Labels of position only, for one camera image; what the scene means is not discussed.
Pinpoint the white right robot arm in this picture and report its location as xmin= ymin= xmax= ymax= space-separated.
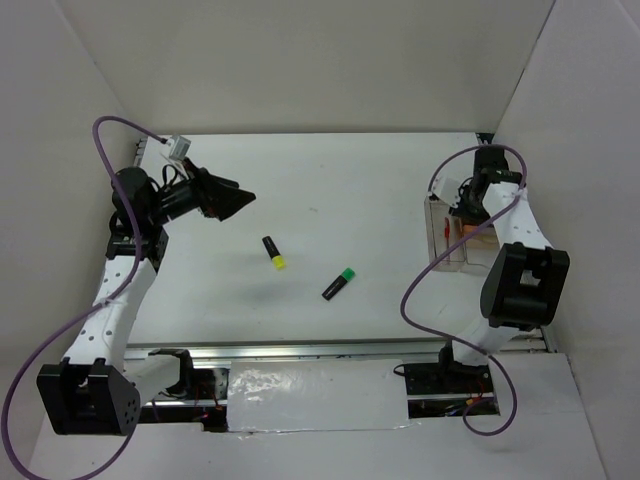
xmin=429 ymin=145 xmax=570 ymax=392

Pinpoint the white foil sheet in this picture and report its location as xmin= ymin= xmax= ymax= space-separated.
xmin=227 ymin=359 xmax=409 ymax=433

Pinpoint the red gel pen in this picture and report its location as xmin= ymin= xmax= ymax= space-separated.
xmin=443 ymin=216 xmax=451 ymax=264

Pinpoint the black yellow-capped highlighter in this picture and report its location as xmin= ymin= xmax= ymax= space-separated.
xmin=262 ymin=236 xmax=286 ymax=271

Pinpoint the clear compartment organizer box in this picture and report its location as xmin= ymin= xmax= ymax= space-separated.
xmin=424 ymin=196 xmax=500 ymax=276

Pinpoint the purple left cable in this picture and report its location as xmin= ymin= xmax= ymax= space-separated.
xmin=0 ymin=115 xmax=171 ymax=480

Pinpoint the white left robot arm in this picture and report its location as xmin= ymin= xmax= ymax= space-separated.
xmin=36 ymin=160 xmax=256 ymax=436

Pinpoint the black green-capped highlighter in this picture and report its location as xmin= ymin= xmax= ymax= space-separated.
xmin=321 ymin=267 xmax=355 ymax=301

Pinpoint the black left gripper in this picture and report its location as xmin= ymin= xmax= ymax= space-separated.
xmin=147 ymin=157 xmax=255 ymax=226

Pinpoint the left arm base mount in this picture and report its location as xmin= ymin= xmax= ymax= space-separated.
xmin=129 ymin=349 xmax=230 ymax=433

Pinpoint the aluminium front rail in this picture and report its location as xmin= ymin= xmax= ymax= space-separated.
xmin=124 ymin=339 xmax=551 ymax=362

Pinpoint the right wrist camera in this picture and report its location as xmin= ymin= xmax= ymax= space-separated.
xmin=428 ymin=176 xmax=462 ymax=208

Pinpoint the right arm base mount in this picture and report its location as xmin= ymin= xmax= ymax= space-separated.
xmin=393 ymin=343 xmax=499 ymax=419

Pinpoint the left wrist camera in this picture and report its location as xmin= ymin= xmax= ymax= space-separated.
xmin=165 ymin=135 xmax=191 ymax=162

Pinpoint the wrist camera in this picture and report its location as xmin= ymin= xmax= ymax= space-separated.
xmin=428 ymin=176 xmax=462 ymax=208
xmin=165 ymin=135 xmax=191 ymax=162

